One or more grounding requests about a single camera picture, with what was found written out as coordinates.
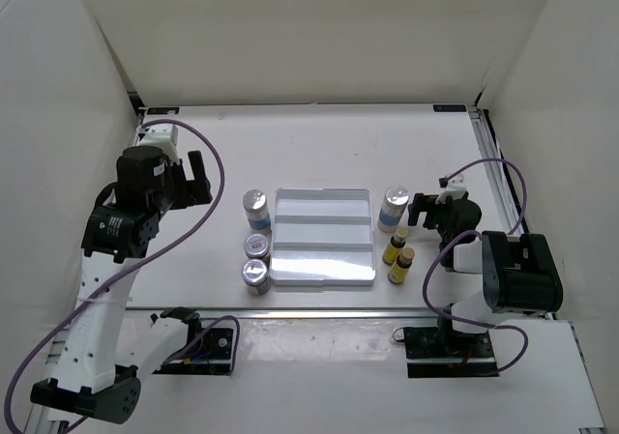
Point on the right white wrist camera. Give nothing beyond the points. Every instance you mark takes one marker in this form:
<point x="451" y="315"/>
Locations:
<point x="453" y="187"/>

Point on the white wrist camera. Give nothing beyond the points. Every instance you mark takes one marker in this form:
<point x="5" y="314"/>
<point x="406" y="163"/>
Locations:
<point x="453" y="187"/>
<point x="162" y="136"/>

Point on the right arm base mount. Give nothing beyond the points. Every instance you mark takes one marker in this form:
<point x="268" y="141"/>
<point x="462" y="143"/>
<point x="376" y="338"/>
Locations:
<point x="434" y="354"/>

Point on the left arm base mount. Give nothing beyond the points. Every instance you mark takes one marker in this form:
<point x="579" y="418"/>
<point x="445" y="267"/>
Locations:
<point x="212" y="350"/>

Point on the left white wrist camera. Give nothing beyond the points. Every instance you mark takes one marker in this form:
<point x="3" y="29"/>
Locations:
<point x="162" y="136"/>

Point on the blue-label shaker bottle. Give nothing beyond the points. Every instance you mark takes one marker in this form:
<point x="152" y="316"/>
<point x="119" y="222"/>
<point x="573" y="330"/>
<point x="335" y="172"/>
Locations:
<point x="395" y="201"/>
<point x="256" y="207"/>

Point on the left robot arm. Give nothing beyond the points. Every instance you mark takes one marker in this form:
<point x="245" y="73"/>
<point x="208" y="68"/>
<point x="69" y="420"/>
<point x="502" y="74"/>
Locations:
<point x="92" y="378"/>

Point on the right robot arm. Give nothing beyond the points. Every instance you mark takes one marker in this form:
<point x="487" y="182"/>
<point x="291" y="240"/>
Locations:
<point x="519" y="275"/>

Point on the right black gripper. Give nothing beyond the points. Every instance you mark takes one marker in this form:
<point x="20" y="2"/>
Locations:
<point x="428" y="203"/>

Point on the brown spice jar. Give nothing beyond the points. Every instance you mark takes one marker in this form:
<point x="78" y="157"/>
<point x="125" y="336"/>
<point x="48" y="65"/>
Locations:
<point x="255" y="274"/>
<point x="257" y="246"/>

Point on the white divided tray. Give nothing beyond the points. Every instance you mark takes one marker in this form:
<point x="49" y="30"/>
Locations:
<point x="322" y="237"/>

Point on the yellow small bottle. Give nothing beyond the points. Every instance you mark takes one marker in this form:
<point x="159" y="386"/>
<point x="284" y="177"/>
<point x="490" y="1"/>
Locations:
<point x="400" y="268"/>
<point x="395" y="246"/>

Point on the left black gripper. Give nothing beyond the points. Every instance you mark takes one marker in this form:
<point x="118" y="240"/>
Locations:
<point x="191" y="191"/>

